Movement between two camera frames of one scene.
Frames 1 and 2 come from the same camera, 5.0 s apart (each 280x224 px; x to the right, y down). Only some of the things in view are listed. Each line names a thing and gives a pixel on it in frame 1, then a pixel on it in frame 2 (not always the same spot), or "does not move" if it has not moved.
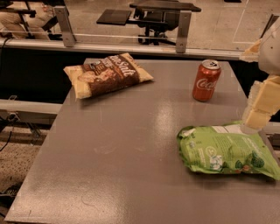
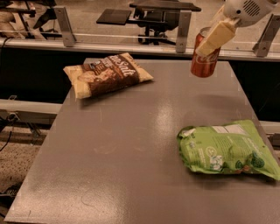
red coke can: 206,80 → 203,66
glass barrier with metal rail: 211,43 does not move
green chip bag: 229,148 does not move
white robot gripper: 271,53 → 247,12
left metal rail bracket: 67,31 does not move
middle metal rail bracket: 183,30 does not move
